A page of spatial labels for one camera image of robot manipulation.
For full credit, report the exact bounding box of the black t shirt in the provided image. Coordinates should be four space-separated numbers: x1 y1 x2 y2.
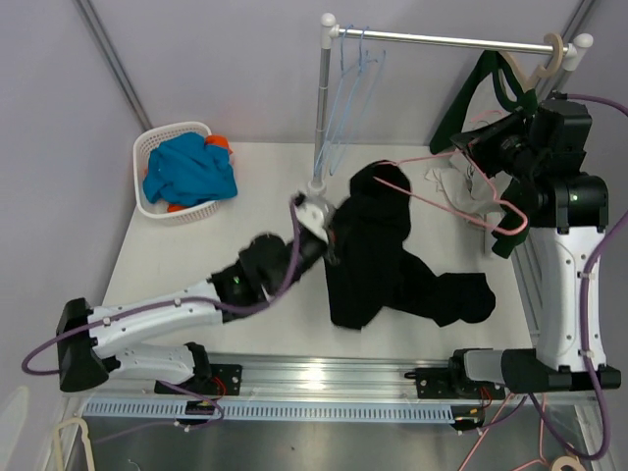
325 161 497 331

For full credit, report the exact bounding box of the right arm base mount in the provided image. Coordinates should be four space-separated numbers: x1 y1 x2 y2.
403 367 505 400

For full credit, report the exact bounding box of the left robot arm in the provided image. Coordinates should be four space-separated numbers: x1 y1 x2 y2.
56 228 335 393

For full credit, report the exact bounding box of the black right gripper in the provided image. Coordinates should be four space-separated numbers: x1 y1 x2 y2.
453 107 546 184

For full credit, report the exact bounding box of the aluminium rail frame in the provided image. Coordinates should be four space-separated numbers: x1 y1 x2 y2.
93 232 532 396

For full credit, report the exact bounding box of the white plastic basket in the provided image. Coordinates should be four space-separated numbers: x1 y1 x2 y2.
132 122 236 225

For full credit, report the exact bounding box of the beige hanger on floor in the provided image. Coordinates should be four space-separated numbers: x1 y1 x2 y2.
51 416 96 471
549 451 586 471

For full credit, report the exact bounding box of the beige hanger on floor right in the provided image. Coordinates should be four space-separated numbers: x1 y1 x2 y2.
549 451 586 471

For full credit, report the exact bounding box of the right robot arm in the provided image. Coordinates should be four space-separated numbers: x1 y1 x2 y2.
446 98 622 397

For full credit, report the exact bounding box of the beige wooden hanger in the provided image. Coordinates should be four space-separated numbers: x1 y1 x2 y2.
499 32 565 92

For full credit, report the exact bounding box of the beige hanger on floor left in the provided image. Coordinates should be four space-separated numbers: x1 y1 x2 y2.
51 416 96 471

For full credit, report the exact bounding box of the metal clothes rack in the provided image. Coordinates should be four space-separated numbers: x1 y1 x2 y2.
308 13 594 195

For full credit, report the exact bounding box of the white slotted cable duct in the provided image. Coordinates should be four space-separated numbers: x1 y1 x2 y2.
83 398 454 424

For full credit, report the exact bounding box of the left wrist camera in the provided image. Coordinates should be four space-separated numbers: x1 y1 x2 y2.
293 192 336 244

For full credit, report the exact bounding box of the pink hanger on floor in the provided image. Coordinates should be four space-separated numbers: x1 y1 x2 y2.
458 392 553 471

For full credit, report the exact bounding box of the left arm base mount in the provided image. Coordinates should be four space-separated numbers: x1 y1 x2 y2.
167 363 242 397

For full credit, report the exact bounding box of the orange t shirt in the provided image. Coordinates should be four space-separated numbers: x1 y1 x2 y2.
166 133 237 213

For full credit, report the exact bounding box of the pink wire hanger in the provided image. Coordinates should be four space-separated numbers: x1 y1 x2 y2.
375 149 529 236

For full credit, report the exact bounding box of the green and white t shirt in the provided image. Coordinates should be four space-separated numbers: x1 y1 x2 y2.
430 51 538 259

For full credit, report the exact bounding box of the light blue wire hanger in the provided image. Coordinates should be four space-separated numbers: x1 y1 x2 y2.
318 26 387 177
313 24 368 180

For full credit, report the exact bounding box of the blue t shirt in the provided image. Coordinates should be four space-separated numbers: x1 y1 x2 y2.
142 131 238 208

